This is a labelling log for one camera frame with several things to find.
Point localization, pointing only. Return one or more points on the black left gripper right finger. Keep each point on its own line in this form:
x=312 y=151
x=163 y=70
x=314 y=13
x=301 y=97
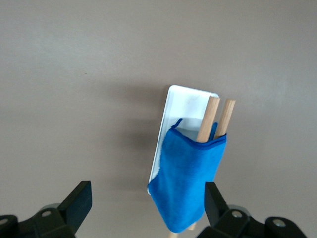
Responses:
x=220 y=213

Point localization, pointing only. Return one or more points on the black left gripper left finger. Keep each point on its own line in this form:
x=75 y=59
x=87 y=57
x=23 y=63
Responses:
x=71 y=213

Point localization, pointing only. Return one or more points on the blue microfibre towel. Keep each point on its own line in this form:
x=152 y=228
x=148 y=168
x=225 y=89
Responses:
x=188 y=178

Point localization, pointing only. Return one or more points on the white rack with wooden rods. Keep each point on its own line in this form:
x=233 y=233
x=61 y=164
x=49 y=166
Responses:
x=183 y=106

